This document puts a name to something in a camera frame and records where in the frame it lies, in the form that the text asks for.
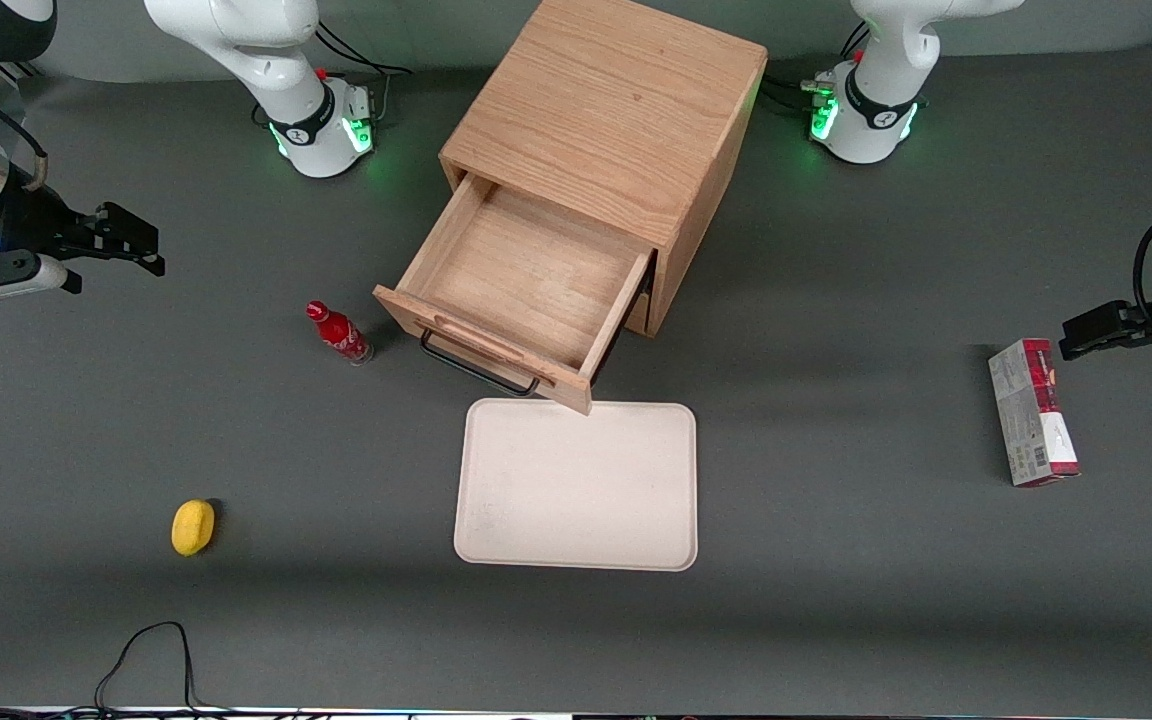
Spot wooden cabinet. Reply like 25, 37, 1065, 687
438, 0, 770, 338

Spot black looped table cable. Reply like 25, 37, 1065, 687
94, 621, 209, 717

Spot yellow lemon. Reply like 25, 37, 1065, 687
171, 499, 217, 557

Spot black metal drawer handle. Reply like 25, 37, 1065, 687
420, 328, 543, 398

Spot red and grey carton box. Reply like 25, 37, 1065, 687
987, 338, 1082, 489

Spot black left arm base cables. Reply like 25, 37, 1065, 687
761, 20, 872, 116

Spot thin black floor cable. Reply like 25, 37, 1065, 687
0, 688, 102, 720

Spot black arm base cables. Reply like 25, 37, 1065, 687
314, 20, 415, 126
761, 20, 872, 116

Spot beige plastic tray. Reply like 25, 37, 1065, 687
453, 398, 699, 573

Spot black right arm base cables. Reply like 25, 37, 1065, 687
314, 20, 415, 126

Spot wooden drawer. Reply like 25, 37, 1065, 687
372, 170, 657, 416

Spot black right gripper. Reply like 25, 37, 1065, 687
0, 185, 168, 279

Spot red cola bottle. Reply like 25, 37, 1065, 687
305, 299, 375, 367

